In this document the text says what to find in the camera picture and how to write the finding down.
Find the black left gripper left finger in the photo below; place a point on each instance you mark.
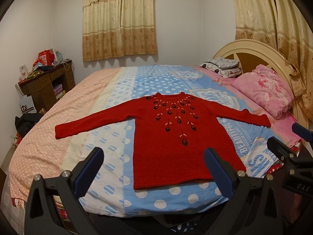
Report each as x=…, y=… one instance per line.
x=42, y=215

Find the red embroidered knit sweater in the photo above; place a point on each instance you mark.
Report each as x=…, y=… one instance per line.
x=171, y=134

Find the black bag on floor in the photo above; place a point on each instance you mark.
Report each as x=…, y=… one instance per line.
x=26, y=122

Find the cream wooden headboard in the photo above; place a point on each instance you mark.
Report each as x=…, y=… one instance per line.
x=251, y=53

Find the dark wooden desk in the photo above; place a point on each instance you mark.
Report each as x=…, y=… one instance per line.
x=42, y=88

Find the red gift box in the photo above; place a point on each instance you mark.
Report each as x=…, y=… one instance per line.
x=46, y=57

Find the polka dot patchwork bed sheet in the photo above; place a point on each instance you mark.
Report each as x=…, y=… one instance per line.
x=111, y=192

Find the beige window curtain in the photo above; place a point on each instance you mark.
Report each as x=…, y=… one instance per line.
x=118, y=28

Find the grey patterned pillow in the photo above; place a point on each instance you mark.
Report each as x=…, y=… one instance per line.
x=224, y=67

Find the white paper bag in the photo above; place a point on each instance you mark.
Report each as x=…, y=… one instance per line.
x=26, y=102

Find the beige side curtain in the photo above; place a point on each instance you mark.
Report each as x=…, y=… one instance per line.
x=280, y=24

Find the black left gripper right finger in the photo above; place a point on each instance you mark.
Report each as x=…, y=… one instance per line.
x=253, y=206

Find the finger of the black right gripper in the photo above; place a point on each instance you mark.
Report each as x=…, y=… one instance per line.
x=280, y=150
x=302, y=132

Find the pink floral folded quilt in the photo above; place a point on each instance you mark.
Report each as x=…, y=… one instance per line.
x=266, y=88

